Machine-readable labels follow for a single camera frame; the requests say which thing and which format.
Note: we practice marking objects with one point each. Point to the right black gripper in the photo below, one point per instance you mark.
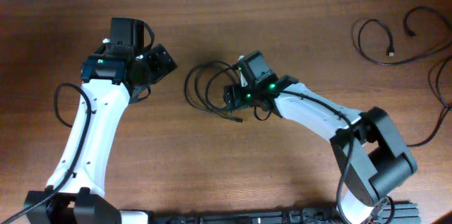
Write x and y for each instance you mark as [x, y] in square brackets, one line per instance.
[240, 99]

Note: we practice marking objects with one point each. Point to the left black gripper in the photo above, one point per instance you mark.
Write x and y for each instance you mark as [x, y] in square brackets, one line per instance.
[161, 67]

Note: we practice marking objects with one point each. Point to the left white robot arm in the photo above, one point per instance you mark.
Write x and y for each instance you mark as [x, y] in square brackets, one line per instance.
[119, 73]

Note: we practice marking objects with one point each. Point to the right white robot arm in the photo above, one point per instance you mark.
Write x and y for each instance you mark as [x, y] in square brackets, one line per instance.
[370, 152]

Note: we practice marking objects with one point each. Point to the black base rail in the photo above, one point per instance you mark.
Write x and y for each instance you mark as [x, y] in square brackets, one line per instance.
[404, 214]

